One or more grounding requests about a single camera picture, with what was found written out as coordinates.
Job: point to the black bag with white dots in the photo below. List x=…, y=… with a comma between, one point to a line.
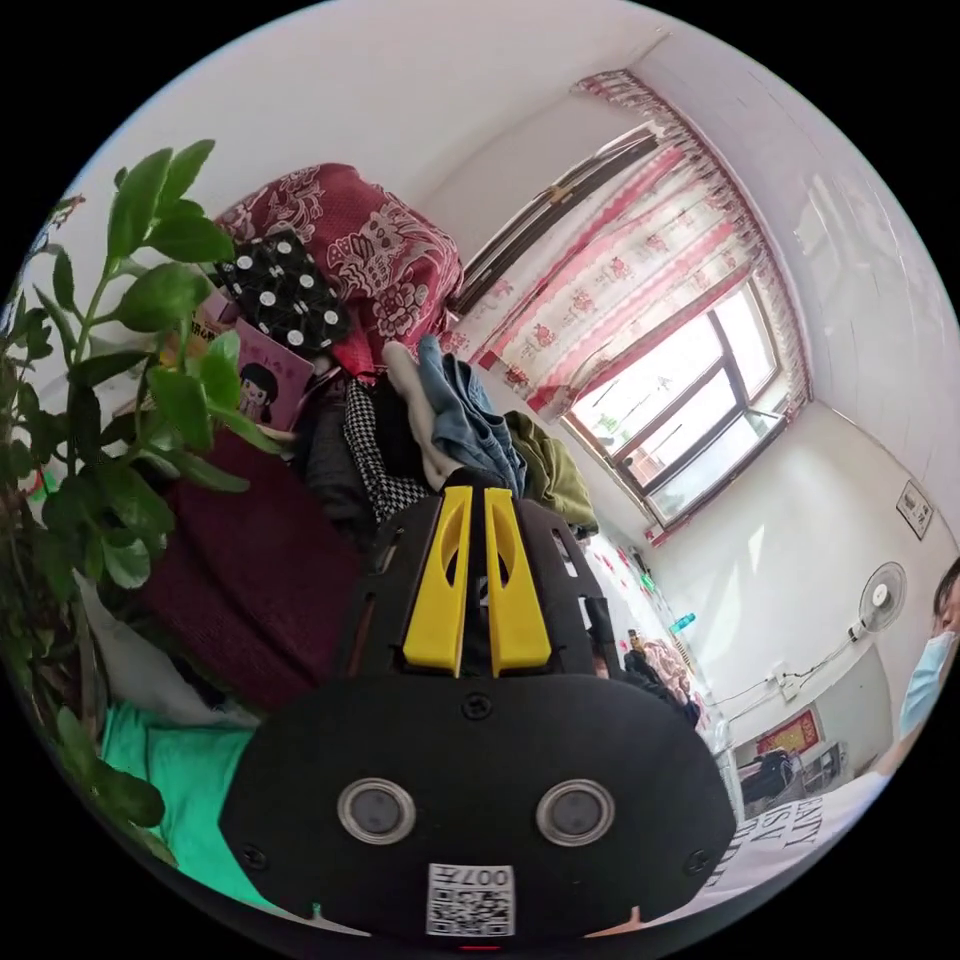
x=277, y=285

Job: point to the pink carton with cartoon girl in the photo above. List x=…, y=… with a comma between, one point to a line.
x=271, y=375

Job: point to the dark red knit garment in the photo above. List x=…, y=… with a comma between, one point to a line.
x=247, y=570

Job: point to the green leafy plant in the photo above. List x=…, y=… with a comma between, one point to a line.
x=142, y=300

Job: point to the framed wall picture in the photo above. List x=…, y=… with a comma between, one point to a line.
x=915, y=510

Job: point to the white wall fan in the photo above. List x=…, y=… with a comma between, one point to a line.
x=881, y=596

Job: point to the bed with green sheet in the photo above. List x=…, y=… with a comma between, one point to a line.
x=187, y=780

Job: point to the window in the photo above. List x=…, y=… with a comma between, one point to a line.
x=675, y=420

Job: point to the red patterned rolled quilt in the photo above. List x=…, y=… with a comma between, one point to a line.
x=375, y=240

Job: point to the pile of clothes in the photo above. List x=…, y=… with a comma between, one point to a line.
x=457, y=420

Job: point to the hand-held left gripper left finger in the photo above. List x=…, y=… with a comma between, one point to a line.
x=439, y=600

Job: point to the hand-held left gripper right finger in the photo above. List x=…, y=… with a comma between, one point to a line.
x=517, y=607

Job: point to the red and white patterned curtain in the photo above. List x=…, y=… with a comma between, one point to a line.
x=637, y=247

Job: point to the person's body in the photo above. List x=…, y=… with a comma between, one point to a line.
x=825, y=825

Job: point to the person's left hand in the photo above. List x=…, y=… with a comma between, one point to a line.
x=631, y=922

